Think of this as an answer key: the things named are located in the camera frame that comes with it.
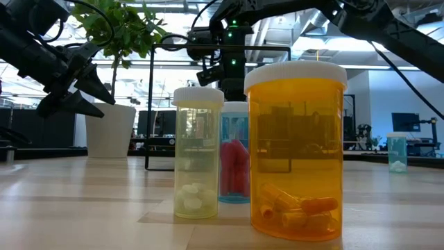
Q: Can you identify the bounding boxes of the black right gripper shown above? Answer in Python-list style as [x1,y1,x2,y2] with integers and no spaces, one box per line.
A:
[221,78,249,103]

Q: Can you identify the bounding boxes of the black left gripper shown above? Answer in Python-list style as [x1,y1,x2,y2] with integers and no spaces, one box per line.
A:
[19,43,116,119]

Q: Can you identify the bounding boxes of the yellow-green bottle white pills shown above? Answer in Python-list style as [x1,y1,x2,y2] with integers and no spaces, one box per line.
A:
[172,86,225,220]

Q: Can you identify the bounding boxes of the blue bottle red capsules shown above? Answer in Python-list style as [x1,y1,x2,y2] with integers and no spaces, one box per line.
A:
[217,101,251,204]

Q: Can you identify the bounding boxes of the large white ball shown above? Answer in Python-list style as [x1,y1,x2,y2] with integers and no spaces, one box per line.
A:
[244,60,348,242]

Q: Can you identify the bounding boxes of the teal bottle white pills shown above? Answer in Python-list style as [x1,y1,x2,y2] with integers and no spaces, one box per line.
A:
[386,132,409,174]

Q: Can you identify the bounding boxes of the green plant in white pot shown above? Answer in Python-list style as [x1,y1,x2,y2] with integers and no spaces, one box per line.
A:
[71,0,167,160]

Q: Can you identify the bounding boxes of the black partition panel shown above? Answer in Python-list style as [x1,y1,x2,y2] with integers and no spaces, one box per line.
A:
[0,107,76,149]

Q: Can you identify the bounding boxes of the small black background machine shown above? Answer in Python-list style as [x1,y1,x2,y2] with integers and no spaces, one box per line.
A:
[357,123,374,150]

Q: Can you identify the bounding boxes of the black computer monitor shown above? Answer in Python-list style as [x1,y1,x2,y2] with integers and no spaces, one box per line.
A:
[391,112,421,133]

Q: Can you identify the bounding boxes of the black monitor stand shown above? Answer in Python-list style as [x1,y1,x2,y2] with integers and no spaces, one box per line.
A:
[418,117,440,156]

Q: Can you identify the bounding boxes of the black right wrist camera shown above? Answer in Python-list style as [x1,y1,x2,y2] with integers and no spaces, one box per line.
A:
[196,64,226,87]

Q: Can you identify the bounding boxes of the black aluminium table frame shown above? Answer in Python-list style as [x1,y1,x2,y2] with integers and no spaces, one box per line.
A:
[0,145,444,170]

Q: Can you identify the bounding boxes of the grey metal post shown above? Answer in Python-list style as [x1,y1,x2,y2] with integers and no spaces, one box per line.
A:
[4,145,17,164]

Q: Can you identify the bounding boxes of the black background metal frame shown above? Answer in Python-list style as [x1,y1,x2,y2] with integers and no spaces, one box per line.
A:
[343,93,357,142]

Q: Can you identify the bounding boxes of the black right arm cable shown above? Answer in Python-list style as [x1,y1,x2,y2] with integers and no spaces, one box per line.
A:
[367,40,444,121]

